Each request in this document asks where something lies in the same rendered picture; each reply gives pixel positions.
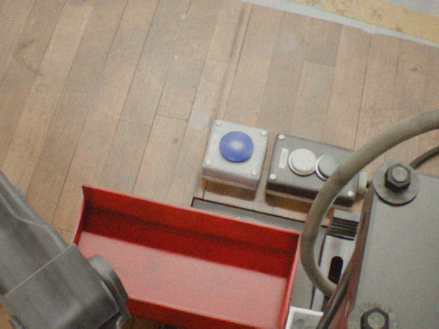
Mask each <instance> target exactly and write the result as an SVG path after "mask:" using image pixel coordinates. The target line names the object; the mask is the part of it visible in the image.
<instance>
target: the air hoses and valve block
mask: <svg viewBox="0 0 439 329"><path fill-rule="evenodd" d="M436 129H439V108H437V109H434V110H433V109H432V110H427V111H425V112H422V113H419V114H417V115H413V116H411V117H408V118H405V119H404V120H403V121H399V122H397V123H395V124H393V125H391V126H390V127H389V128H387V129H384V130H382V131H381V132H380V133H379V134H377V135H376V136H375V137H373V138H372V139H370V140H369V141H368V142H366V143H365V144H364V145H362V147H360V148H359V149H357V150H355V152H354V153H352V154H351V155H350V156H349V157H348V158H347V159H346V160H345V161H344V162H343V163H342V164H341V165H340V166H339V167H338V168H337V169H336V170H335V171H334V172H333V173H332V174H331V175H330V177H329V178H328V180H327V181H326V183H325V184H324V185H323V186H322V188H321V190H320V192H319V194H318V195H317V197H316V199H315V200H314V202H313V204H312V206H311V208H310V210H309V212H308V216H307V220H306V222H305V224H304V227H303V231H302V234H301V238H300V243H299V253H300V258H301V259H300V261H301V264H302V266H303V269H304V271H305V272H306V274H307V277H308V278H309V280H311V282H312V283H313V284H314V286H315V287H316V288H317V289H318V290H319V291H320V292H322V293H323V294H325V295H327V297H329V298H331V297H332V294H333V292H334V290H335V289H336V287H337V285H335V284H334V283H333V282H331V281H330V280H329V279H328V278H327V277H326V276H324V274H323V272H322V271H321V269H320V268H319V267H318V263H317V260H316V258H315V252H314V249H315V242H316V238H317V233H318V231H319V229H320V227H321V224H322V222H323V221H324V219H325V216H326V215H327V211H328V209H329V208H330V207H331V205H332V203H333V202H334V200H335V199H336V198H337V196H338V195H339V193H340V192H341V190H342V189H343V188H344V187H345V186H346V184H347V183H348V182H349V181H350V180H352V178H353V177H354V176H355V175H356V174H357V173H359V172H360V171H362V169H363V168H365V167H366V166H367V165H369V163H371V162H372V161H374V160H376V158H378V157H380V156H381V155H383V154H384V153H385V152H387V151H388V150H391V149H392V148H394V147H395V146H396V145H398V144H400V143H402V142H404V141H407V140H409V139H411V138H413V137H415V136H418V135H421V134H423V133H427V132H431V131H433V130H436Z"/></svg>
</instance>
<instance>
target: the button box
mask: <svg viewBox="0 0 439 329"><path fill-rule="evenodd" d="M299 149H307V150H310V151H311V152H312V154H313V155H314V156H315V159H316V163H315V166H314V169H313V170H312V171H311V172H308V173H300V172H298V171H296V170H295V169H294V168H293V167H292V166H291V163H290V161H291V157H292V154H293V153H294V152H295V151H297V150H299ZM354 152H355V150H353V149H349V148H342V147H339V146H333V145H330V144H326V143H320V142H317V141H313V140H310V139H303V138H300V137H296V136H290V135H287V134H283V133H278V134H277V136H276V140H275V144H274V149H273V153H272V157H271V161H270V167H269V170H268V174H267V180H266V183H265V190H264V191H265V192H266V193H269V194H273V195H277V196H280V197H287V198H289V199H293V200H297V201H306V202H310V203H312V204H313V202H314V200H315V199H316V197H317V195H318V194H319V192H320V190H321V188H322V186H323V185H324V184H325V183H326V181H327V180H328V179H327V178H325V177H323V176H322V175H321V173H319V171H318V170H317V165H318V162H319V161H320V160H321V158H322V157H324V156H326V155H332V156H335V157H337V158H339V159H340V161H341V162H342V163H343V162H344V161H345V160H346V159H347V158H348V157H349V156H350V155H351V154H352V153H354ZM436 154H439V146H436V147H434V148H433V149H432V150H429V151H427V152H425V153H423V154H422V155H420V156H418V157H417V158H416V159H415V160H413V161H412V162H411V163H410V164H409V166H411V167H412V169H416V167H417V166H418V165H420V164H422V162H424V161H425V160H427V159H429V158H431V157H432V156H434V155H436ZM370 183H371V182H370V181H368V173H367V172H362V173H360V172H359V173H357V174H356V175H355V176H354V177H353V178H352V180H350V181H349V182H348V183H347V184H346V186H345V187H344V188H343V189H342V190H341V192H340V193H339V195H338V196H337V198H336V199H335V200H334V202H333V203H332V205H331V207H330V208H338V209H342V210H344V211H349V210H350V209H351V208H352V206H353V204H354V201H355V197H356V193H357V192H358V193H364V191H365V188H368V187H369V185H370Z"/></svg>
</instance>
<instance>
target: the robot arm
mask: <svg viewBox="0 0 439 329"><path fill-rule="evenodd" d="M24 197H25V194H24V189H23V187H21V186H19V185H16V184H13V183H11V182H10V181H9V179H8V177H6V176H5V174H4V173H3V170H2V169H1V168H0V302H1V303H2V304H3V307H4V308H5V309H6V310H7V311H8V313H9V314H10V316H11V317H10V318H9V319H8V321H9V323H10V324H11V325H12V327H13V329H121V327H122V325H123V324H124V323H125V322H126V321H127V319H129V318H130V317H131V314H130V312H129V310H128V309H127V307H126V305H125V302H127V300H128V299H129V296H128V293H127V291H126V289H125V288H124V285H123V283H122V280H121V279H120V277H119V275H118V274H117V273H116V271H115V270H114V269H113V268H112V267H111V264H110V263H109V262H108V261H107V260H106V259H105V258H103V257H102V256H101V255H99V254H96V255H94V256H93V257H91V256H89V257H88V258H85V256H84V255H83V254H82V253H81V251H80V250H79V249H78V247H77V245H76V244H75V243H70V244H68V243H67V242H66V241H65V240H64V239H63V237H62V236H61V235H60V231H59V230H57V229H56V228H54V227H52V226H51V225H50V224H49V223H48V222H46V220H45V219H44V218H42V217H41V216H40V215H39V214H38V213H37V212H36V211H35V210H34V209H33V208H32V207H31V206H30V205H29V204H28V203H27V202H26V200H25V199H24Z"/></svg>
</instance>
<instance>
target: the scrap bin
mask: <svg viewBox="0 0 439 329"><path fill-rule="evenodd" d="M82 192H83V200H82V204H81V206H80V209H79V212H78V217H77V220H76V223H75V224H74V229H73V233H72V235H71V239H70V241H69V244H70V243H75V244H76V245H77V247H78V249H79V250H80V251H81V253H82V254H83V255H84V256H85V258H86V259H87V258H88V257H89V256H91V257H93V256H94V255H96V254H99V255H101V256H102V257H103V258H104V259H106V260H107V261H108V262H109V263H110V264H111V267H112V268H113V269H114V270H115V271H116V273H117V274H118V275H119V277H120V279H121V280H122V283H123V285H124V288H125V289H126V291H127V293H128V296H129V299H128V300H127V302H125V305H126V307H127V309H128V310H129V312H130V314H131V316H132V317H136V318H141V319H146V320H151V321H155V322H159V323H161V324H168V325H170V326H174V327H179V328H183V329H282V328H283V324H284V320H285V317H286V314H287V312H288V308H289V305H290V300H291V297H292V290H293V286H294V282H295V278H296V271H297V267H298V264H299V256H300V253H299V243H300V238H301V234H302V232H299V231H296V230H291V229H286V228H284V227H276V226H271V225H267V224H263V223H261V222H254V221H251V220H247V219H238V218H235V217H231V216H228V215H221V214H218V213H215V212H210V211H205V210H201V209H198V208H192V207H188V206H185V205H181V204H172V203H169V202H164V201H159V200H155V199H151V198H149V197H142V196H139V195H135V194H132V193H126V192H122V191H119V190H113V189H110V188H106V187H103V186H97V185H94V184H89V183H82Z"/></svg>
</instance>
